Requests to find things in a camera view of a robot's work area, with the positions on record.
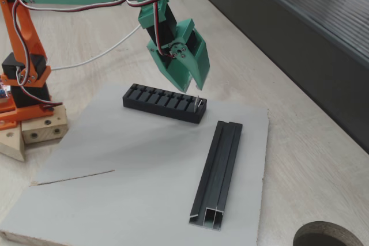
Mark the black slotted tray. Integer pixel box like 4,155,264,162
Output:
122,83,208,124

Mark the grey plywood board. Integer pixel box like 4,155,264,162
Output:
0,82,270,246

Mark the black aluminium profile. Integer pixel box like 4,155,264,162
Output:
189,120,243,232

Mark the pale wooden base block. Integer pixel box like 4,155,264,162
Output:
21,104,70,145

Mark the red controller board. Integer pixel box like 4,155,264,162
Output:
0,75,12,101

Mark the wooden wedge block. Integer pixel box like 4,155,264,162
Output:
0,123,27,162

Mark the white cable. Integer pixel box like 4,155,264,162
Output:
51,0,178,71

